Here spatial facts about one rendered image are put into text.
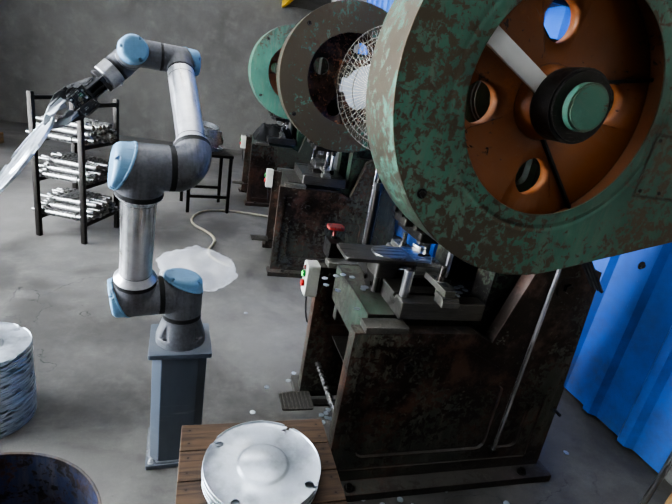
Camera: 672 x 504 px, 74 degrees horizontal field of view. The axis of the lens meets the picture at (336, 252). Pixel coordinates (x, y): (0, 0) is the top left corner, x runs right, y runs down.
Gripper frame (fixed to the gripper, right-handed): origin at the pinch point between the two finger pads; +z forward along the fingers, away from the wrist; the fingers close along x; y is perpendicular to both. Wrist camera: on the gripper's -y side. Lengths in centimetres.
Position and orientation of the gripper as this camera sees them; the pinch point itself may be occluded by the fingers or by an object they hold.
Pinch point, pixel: (48, 123)
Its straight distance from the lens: 157.3
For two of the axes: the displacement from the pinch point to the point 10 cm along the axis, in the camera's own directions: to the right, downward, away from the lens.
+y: 6.3, 3.6, -6.9
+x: 4.3, 5.8, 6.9
